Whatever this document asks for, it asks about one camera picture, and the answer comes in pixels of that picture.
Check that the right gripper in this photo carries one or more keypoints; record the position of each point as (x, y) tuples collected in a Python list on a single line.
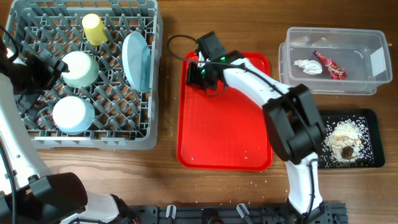
[(191, 79)]

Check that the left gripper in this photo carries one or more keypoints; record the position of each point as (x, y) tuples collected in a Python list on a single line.
[(50, 74)]

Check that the mint green bowl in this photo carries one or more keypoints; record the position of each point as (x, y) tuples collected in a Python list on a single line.
[(83, 70)]

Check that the light blue small bowl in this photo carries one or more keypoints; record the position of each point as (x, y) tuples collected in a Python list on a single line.
[(73, 115)]

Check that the yellow plastic cup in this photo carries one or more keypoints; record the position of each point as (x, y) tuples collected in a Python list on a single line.
[(94, 29)]

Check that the light blue dinner plate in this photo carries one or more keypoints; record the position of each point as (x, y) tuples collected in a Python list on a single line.
[(136, 61)]

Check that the white napkin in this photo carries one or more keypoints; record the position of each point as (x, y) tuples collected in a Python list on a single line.
[(310, 67)]

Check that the red snack wrapper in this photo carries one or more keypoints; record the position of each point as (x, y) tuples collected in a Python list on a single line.
[(333, 69)]

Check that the food scraps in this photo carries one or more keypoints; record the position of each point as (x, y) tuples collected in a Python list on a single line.
[(347, 142)]

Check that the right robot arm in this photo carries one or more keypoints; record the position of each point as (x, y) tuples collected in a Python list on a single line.
[(294, 127)]

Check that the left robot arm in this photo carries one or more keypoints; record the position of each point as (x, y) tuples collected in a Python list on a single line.
[(30, 192)]

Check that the grey dishwasher rack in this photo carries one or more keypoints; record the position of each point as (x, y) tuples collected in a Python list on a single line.
[(125, 118)]

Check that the red plastic tray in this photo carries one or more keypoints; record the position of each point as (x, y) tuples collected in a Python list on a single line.
[(221, 129)]

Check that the clear plastic bin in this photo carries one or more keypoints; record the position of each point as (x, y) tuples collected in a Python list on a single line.
[(362, 54)]

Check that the black plastic tray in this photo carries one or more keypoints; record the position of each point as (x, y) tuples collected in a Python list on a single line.
[(371, 118)]

